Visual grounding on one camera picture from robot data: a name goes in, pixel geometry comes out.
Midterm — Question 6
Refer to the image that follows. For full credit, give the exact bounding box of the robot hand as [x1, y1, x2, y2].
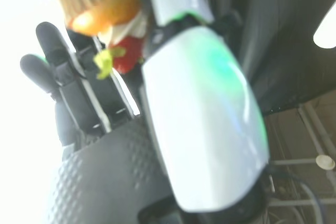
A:
[19, 0, 271, 224]

